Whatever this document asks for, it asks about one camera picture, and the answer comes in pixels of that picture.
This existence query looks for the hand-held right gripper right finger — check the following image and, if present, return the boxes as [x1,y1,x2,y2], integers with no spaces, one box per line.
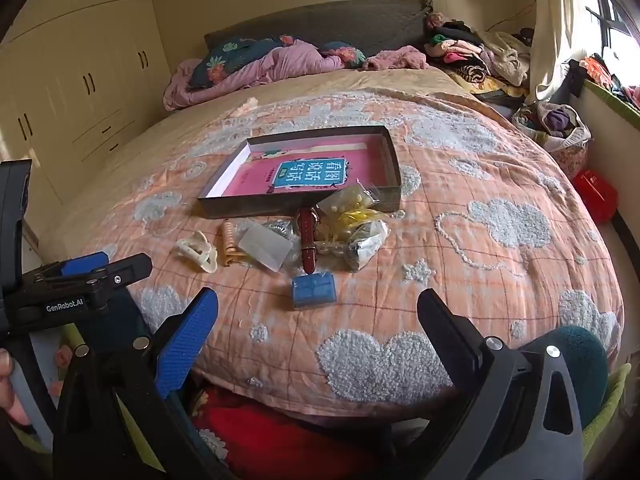
[400,287,586,480]

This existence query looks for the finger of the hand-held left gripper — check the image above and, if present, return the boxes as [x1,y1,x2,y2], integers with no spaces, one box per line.
[0,253,153,338]
[17,251,110,286]

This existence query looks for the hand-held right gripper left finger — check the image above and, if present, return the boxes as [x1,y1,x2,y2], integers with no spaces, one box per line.
[52,287,236,480]

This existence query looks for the cream cloud-shaped hair clip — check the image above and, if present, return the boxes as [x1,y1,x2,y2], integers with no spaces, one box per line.
[175,230,218,273]

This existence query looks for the clear bag with white card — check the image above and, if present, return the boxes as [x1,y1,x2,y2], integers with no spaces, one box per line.
[236,224,295,273]

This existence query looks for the printed clear jewelry bag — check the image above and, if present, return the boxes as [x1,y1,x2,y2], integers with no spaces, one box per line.
[345,220,390,271]

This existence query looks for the small blue box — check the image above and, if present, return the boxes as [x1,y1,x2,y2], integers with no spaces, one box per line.
[291,271,336,309]

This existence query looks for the dark silver jewelry bag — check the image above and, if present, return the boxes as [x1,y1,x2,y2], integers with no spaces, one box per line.
[260,217,301,241]

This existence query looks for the pink shallow box tray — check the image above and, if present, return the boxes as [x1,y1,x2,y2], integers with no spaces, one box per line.
[197,125,402,220]

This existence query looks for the clear bag with yellow piece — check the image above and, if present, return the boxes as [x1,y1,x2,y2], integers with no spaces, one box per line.
[325,210,388,241]

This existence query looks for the person's left hand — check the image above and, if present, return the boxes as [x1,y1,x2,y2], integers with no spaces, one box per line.
[0,349,32,426]

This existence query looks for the peach cloud-pattern blanket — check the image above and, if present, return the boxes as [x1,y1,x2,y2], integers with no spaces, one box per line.
[75,92,626,421]

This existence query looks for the red cloth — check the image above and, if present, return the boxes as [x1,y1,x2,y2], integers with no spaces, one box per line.
[195,387,401,480]

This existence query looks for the teal plush cushion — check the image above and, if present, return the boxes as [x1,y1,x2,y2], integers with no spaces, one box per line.
[530,325,608,426]

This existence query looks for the cream wardrobe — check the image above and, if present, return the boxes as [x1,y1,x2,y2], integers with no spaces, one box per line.
[0,0,171,206]

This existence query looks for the clear bag of cream beads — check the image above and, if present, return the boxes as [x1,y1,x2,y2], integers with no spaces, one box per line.
[317,182,381,216]

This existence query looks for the green fabric bin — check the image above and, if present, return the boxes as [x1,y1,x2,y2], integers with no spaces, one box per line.
[582,362,632,441]

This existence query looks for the pink book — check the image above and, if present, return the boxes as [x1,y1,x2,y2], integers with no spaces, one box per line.
[220,142,376,198]

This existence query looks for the red bag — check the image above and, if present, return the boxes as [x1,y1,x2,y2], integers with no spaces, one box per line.
[573,169,620,223]

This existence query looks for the fabric basket with clothes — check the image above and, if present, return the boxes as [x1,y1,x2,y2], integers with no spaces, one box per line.
[512,101,591,171]

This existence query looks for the large dark floral pillow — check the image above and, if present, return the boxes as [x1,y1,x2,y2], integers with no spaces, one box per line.
[192,40,281,88]

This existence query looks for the tan bedspread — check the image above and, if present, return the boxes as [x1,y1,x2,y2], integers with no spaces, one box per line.
[37,67,506,261]

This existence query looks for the pink fuzzy garment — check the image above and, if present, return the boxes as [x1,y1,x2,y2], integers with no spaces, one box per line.
[362,46,428,71]

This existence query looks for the pink quilt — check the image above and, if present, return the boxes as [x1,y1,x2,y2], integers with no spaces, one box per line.
[164,35,346,111]

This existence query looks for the pile of clothes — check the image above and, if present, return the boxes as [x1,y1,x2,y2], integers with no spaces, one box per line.
[425,10,533,98]

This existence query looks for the black bag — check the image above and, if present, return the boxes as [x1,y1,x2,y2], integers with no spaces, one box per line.
[567,59,586,98]

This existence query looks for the small dark floral pillow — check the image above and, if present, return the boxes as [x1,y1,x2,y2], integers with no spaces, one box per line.
[320,42,366,68]

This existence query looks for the clothes on windowsill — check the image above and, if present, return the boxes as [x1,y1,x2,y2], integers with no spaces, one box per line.
[580,52,640,108]

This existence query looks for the cream curtain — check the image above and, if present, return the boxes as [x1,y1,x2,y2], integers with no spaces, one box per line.
[527,0,596,101]

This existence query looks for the grey quilted headboard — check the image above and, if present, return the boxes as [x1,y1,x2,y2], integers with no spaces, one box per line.
[204,0,432,53]

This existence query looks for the window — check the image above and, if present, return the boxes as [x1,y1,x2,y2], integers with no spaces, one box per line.
[585,0,640,41]

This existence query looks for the beige spiral hair tie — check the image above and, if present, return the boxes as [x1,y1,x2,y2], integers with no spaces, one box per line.
[221,219,251,267]

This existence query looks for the brown leather watch strap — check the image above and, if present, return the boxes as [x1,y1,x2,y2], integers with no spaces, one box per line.
[297,206,321,275]

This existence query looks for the pearl bead string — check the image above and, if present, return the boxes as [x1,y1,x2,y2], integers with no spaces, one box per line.
[312,237,351,258]

